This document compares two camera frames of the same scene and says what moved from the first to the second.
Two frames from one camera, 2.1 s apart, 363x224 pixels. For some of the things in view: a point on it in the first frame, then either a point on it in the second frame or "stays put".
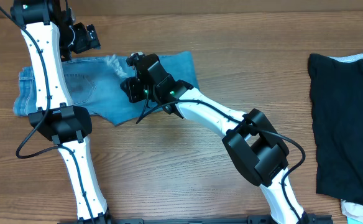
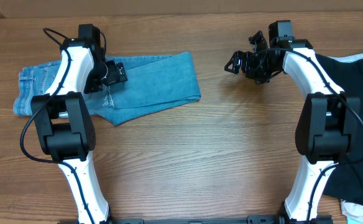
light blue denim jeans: x=94 y=83 stays put
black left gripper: x=66 y=53 to x=92 y=83
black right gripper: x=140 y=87 to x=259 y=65
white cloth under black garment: x=347 y=58 stays put
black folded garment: x=345 y=100 stays put
